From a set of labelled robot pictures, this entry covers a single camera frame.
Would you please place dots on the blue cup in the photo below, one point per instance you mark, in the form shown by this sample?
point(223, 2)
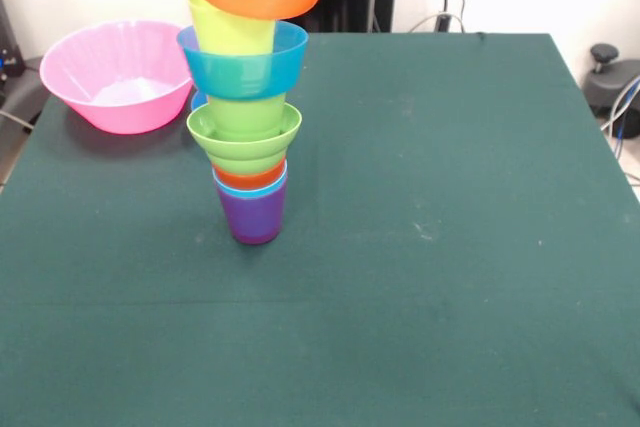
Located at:
point(250, 192)

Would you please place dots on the purple cup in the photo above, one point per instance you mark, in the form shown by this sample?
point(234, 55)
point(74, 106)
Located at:
point(252, 217)

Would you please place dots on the orange cup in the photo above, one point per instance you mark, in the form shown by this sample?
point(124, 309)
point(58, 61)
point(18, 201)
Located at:
point(245, 179)

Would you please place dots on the green bowl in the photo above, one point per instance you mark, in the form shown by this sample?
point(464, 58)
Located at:
point(245, 152)

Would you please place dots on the blue bowl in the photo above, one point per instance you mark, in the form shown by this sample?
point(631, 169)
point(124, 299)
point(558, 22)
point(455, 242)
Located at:
point(197, 101)
point(240, 77)

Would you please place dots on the yellow-green cup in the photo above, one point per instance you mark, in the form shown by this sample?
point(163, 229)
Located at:
point(230, 34)

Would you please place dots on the dark green table cloth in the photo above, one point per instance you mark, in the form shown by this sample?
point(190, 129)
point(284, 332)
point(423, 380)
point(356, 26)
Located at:
point(320, 322)

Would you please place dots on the black plug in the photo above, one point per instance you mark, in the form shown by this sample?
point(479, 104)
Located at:
point(443, 22)

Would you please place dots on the large pink bowl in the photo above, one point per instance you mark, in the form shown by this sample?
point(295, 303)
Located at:
point(75, 77)

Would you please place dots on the black office chair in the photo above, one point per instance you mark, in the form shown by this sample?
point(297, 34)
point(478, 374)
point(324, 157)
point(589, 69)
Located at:
point(615, 82)

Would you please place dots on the black device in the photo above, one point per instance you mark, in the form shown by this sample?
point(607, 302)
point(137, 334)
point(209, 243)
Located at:
point(10, 62)

